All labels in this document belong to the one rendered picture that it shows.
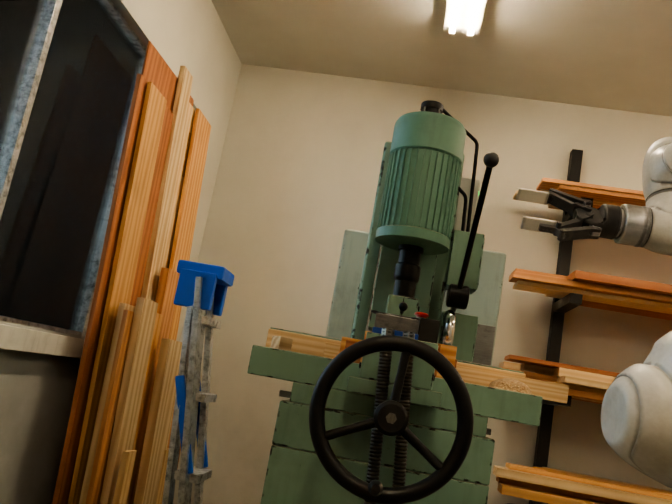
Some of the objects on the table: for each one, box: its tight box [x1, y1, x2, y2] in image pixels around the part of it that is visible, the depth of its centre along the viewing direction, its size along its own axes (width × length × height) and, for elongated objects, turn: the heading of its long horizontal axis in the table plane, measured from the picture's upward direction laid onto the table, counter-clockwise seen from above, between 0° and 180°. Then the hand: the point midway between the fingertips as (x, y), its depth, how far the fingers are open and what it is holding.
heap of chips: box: [488, 378, 533, 395], centre depth 144 cm, size 8×12×3 cm
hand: (524, 208), depth 151 cm, fingers open, 13 cm apart
